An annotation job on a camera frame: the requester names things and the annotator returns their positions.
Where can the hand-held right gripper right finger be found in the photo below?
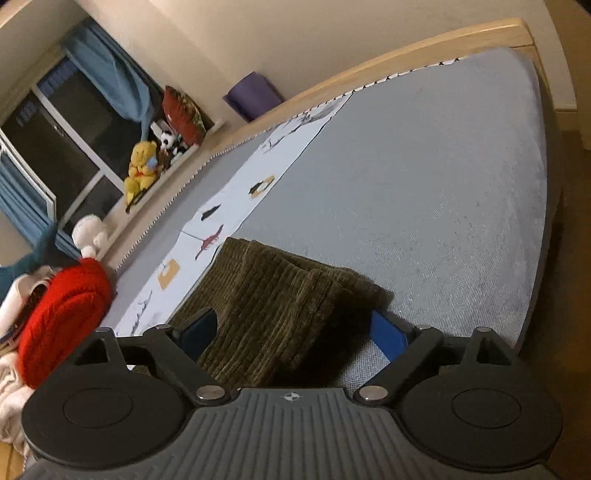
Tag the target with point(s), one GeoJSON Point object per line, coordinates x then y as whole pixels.
{"type": "Point", "coordinates": [390, 333]}

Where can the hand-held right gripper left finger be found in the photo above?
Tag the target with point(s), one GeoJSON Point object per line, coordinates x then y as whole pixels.
{"type": "Point", "coordinates": [201, 330]}

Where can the grey bed mattress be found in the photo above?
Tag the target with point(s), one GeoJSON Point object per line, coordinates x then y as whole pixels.
{"type": "Point", "coordinates": [415, 207]}

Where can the red folded blanket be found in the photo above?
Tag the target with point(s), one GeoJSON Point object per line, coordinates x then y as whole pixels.
{"type": "Point", "coordinates": [64, 318]}

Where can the white printed sheet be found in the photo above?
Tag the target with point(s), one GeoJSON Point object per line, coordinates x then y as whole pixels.
{"type": "Point", "coordinates": [240, 198]}

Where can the white plush toy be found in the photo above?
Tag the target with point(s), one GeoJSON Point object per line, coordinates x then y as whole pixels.
{"type": "Point", "coordinates": [90, 233]}

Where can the yellow bear plush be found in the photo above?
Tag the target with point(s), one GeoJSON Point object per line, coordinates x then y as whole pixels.
{"type": "Point", "coordinates": [141, 168]}

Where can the white navy folded blanket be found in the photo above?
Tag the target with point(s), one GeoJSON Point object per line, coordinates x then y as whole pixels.
{"type": "Point", "coordinates": [23, 300]}

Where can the blue shark plush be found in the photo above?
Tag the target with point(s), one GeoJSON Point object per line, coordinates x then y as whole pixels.
{"type": "Point", "coordinates": [32, 261]}

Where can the panda plush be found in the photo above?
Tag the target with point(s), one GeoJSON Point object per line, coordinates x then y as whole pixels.
{"type": "Point", "coordinates": [169, 142]}

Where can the white folded quilt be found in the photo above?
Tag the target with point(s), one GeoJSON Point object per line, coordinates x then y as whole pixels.
{"type": "Point", "coordinates": [11, 406]}

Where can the blue curtain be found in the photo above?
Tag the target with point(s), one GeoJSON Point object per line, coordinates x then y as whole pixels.
{"type": "Point", "coordinates": [27, 207]}
{"type": "Point", "coordinates": [115, 78]}

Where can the red cushion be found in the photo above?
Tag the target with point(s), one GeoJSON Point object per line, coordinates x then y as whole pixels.
{"type": "Point", "coordinates": [184, 113]}

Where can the purple rolled mat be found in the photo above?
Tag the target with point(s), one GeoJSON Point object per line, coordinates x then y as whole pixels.
{"type": "Point", "coordinates": [253, 96]}

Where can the window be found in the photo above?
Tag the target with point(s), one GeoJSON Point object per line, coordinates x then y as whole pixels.
{"type": "Point", "coordinates": [69, 124]}

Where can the wooden bed frame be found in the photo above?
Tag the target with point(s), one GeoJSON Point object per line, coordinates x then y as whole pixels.
{"type": "Point", "coordinates": [415, 50]}

